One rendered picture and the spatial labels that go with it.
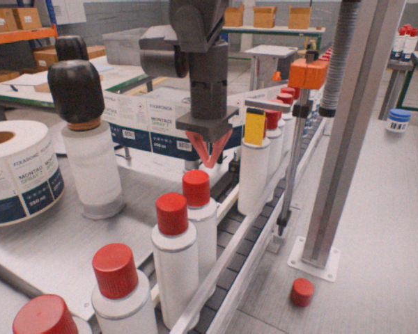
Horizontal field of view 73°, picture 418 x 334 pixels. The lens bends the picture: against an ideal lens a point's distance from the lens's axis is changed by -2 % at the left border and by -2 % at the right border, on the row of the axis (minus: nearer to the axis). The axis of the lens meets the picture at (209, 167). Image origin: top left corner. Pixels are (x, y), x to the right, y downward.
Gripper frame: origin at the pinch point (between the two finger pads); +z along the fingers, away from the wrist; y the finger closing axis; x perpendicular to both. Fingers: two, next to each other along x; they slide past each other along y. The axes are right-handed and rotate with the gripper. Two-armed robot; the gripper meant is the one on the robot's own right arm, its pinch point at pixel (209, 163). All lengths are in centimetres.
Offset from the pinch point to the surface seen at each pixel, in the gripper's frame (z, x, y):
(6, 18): -9, -386, -191
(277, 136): -2.3, 8.5, -11.4
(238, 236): 5.5, 9.5, 8.8
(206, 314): 13.7, 8.6, 17.1
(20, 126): -1.3, -43.7, 6.4
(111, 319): -2.1, 6.8, 29.9
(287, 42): 68, -173, -739
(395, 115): 13, 34, -83
